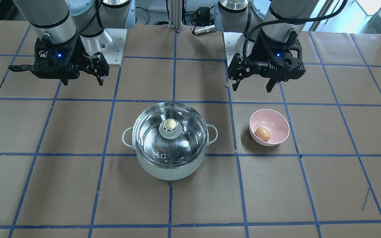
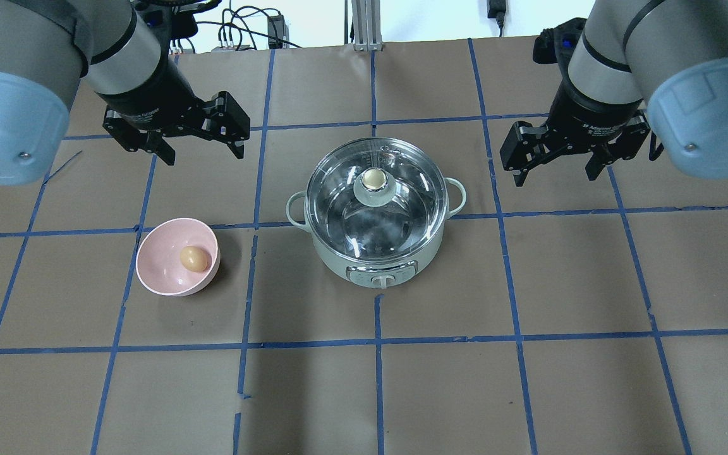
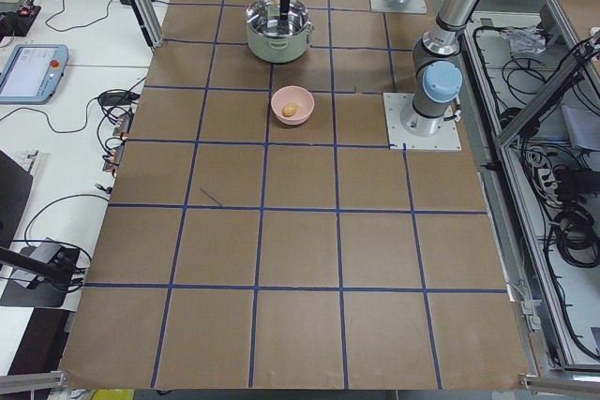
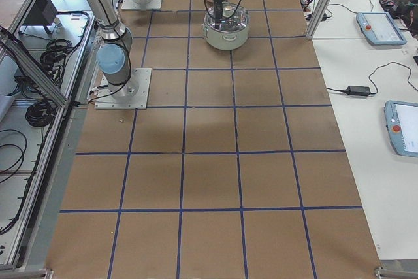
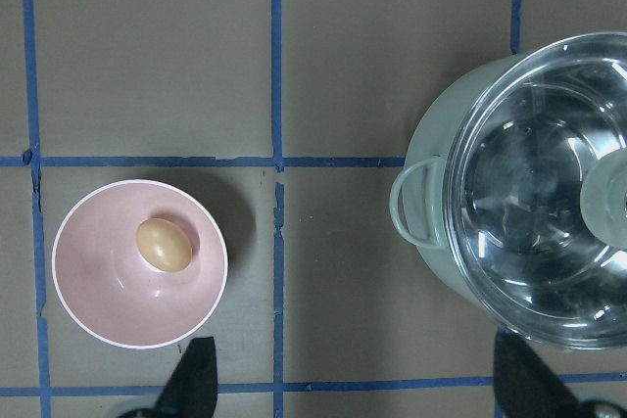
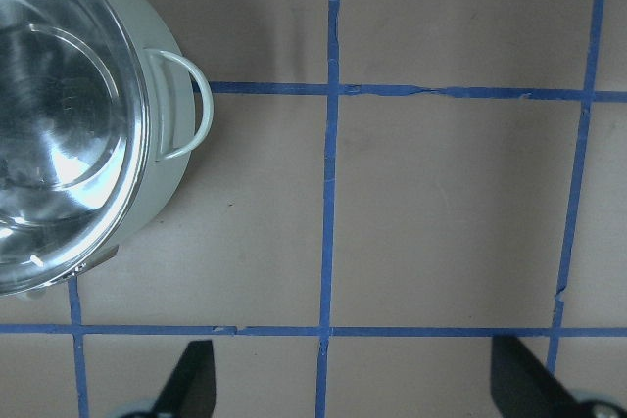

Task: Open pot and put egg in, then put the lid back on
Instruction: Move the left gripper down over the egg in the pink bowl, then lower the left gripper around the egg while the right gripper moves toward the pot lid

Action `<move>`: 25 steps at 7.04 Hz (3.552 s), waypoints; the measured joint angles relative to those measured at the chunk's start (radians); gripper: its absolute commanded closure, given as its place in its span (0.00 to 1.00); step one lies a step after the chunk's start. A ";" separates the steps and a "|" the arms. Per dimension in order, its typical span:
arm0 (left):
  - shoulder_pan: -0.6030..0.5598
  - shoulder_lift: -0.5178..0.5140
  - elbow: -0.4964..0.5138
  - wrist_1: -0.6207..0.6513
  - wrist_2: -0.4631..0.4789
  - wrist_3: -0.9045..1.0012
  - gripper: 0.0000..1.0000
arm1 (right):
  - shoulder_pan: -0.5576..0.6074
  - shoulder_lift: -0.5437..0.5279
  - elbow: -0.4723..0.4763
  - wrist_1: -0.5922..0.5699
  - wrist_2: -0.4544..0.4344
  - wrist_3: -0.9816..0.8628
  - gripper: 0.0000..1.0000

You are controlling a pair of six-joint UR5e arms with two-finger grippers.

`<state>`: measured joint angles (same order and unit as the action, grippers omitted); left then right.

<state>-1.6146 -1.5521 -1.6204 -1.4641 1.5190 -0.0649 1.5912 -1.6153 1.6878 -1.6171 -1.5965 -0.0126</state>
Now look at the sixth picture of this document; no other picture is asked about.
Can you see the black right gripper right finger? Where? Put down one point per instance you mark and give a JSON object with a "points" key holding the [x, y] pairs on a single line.
{"points": [[521, 386]]}

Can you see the glass pot lid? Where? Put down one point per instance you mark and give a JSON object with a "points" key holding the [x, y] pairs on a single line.
{"points": [[73, 136]]}

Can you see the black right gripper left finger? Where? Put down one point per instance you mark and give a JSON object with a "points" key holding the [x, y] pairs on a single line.
{"points": [[191, 389]]}

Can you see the pale green electric pot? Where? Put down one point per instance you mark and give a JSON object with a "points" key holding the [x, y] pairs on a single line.
{"points": [[180, 111]]}

